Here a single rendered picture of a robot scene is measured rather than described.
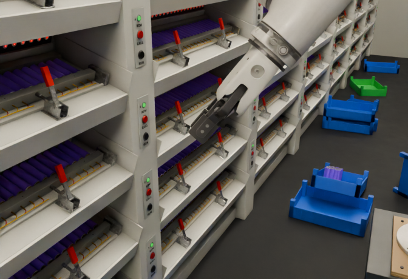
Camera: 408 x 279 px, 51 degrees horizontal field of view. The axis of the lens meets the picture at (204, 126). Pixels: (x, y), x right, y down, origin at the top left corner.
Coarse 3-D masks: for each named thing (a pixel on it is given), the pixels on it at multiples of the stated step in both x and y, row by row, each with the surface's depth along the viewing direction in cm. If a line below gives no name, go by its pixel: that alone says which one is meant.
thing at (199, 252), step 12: (276, 156) 219; (264, 168) 207; (264, 180) 204; (228, 216) 169; (216, 228) 161; (204, 240) 154; (216, 240) 162; (192, 252) 148; (204, 252) 153; (192, 264) 146; (180, 276) 139
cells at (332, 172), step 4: (328, 168) 197; (332, 168) 199; (336, 168) 200; (340, 168) 203; (324, 172) 200; (328, 172) 197; (332, 172) 196; (336, 172) 195; (340, 172) 196; (324, 176) 199; (328, 176) 197; (332, 176) 196; (336, 176) 196; (340, 176) 200; (340, 180) 200
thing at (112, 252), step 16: (112, 208) 104; (96, 224) 103; (112, 224) 103; (128, 224) 103; (64, 240) 96; (80, 240) 97; (96, 240) 100; (112, 240) 102; (128, 240) 104; (48, 256) 91; (64, 256) 92; (80, 256) 96; (96, 256) 97; (112, 256) 98; (128, 256) 102; (16, 272) 86; (32, 272) 87; (48, 272) 87; (64, 272) 91; (80, 272) 89; (96, 272) 93; (112, 272) 98
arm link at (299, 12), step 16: (272, 0) 64; (288, 0) 62; (304, 0) 61; (320, 0) 61; (336, 0) 61; (272, 16) 63; (288, 16) 62; (304, 16) 61; (320, 16) 61; (336, 16) 63; (288, 32) 62; (304, 32) 62; (320, 32) 63; (304, 48) 64
